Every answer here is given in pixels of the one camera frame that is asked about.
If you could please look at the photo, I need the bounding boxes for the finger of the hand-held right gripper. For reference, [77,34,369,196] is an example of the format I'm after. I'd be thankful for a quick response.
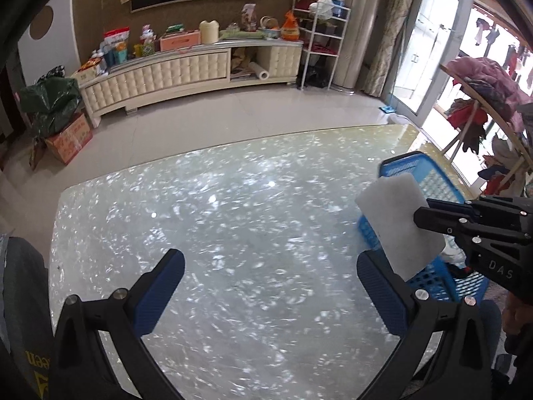
[413,206,529,247]
[427,198,484,218]

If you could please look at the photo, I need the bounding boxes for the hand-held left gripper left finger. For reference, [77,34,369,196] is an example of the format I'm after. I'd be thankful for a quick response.
[52,249,186,400]

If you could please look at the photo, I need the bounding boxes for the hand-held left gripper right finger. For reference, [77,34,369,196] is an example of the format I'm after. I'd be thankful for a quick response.
[357,250,494,400]

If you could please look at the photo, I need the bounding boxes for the white felt sponge pad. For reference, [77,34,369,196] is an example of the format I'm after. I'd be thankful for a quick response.
[355,174,445,281]

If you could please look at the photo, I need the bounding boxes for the blue plastic basket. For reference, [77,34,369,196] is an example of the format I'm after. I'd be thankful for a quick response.
[358,151,490,304]

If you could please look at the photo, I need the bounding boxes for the person's right hand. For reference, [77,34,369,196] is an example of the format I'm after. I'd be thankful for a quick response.
[502,291,533,336]

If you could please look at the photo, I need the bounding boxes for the white cloth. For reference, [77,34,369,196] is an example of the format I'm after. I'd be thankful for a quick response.
[441,237,470,267]

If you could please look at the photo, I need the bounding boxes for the black cloth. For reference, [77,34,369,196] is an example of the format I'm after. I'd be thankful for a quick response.
[452,264,488,289]

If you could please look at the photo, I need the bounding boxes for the black hanging glove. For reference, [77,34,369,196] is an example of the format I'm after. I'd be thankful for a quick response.
[460,121,488,155]

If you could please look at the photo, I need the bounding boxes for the wooden clothes rack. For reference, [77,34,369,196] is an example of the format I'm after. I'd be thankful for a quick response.
[439,62,533,201]

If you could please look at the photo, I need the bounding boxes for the pink cloth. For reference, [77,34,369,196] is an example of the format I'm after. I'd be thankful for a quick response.
[445,57,522,106]

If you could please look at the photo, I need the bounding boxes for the glass sliding door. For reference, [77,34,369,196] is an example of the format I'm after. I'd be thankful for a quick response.
[391,0,476,118]

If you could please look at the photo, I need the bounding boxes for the cardboard box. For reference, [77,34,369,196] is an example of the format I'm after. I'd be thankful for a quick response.
[45,112,93,166]

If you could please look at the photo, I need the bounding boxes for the outdoor hanging clothes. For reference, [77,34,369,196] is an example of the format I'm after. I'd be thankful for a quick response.
[475,17,533,89]

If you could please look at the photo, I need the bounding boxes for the black bag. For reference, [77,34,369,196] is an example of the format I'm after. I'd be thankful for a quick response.
[302,67,334,89]

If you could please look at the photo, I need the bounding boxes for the patterned curtain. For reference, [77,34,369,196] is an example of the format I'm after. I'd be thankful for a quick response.
[362,0,422,97]

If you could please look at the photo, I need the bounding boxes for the beige standing air conditioner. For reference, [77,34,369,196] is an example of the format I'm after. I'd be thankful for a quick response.
[333,0,386,93]

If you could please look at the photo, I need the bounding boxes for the cream tufted cabinet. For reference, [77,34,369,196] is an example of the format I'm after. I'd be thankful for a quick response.
[79,39,304,119]

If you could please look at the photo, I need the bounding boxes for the dark green bag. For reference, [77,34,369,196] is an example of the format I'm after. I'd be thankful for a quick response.
[19,67,83,139]

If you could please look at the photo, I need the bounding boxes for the white metal rack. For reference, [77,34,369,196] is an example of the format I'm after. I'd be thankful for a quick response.
[291,0,350,91]

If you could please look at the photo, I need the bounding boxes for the teal container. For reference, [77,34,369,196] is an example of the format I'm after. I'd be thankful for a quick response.
[103,48,128,68]

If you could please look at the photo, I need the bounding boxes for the white plastic bag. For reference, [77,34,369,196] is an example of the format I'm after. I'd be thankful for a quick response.
[309,0,336,16]

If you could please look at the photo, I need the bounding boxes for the orange bag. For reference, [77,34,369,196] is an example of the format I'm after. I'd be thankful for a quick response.
[281,10,301,42]

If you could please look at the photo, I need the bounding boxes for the brown paper bags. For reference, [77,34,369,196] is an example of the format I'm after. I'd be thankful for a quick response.
[231,48,253,72]

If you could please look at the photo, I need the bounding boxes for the pink box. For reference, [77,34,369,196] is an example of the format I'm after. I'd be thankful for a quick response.
[159,30,201,52]

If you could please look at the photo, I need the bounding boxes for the red and white snack bag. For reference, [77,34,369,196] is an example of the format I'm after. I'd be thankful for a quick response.
[103,28,131,51]

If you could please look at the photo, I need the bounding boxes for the cream round container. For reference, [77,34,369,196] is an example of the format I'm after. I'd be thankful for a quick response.
[199,20,221,45]

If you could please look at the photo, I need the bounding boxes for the green folded cloth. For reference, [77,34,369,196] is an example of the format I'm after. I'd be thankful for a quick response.
[219,28,266,42]

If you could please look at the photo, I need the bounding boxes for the patterned packet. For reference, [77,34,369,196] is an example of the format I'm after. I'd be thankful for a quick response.
[242,4,258,32]

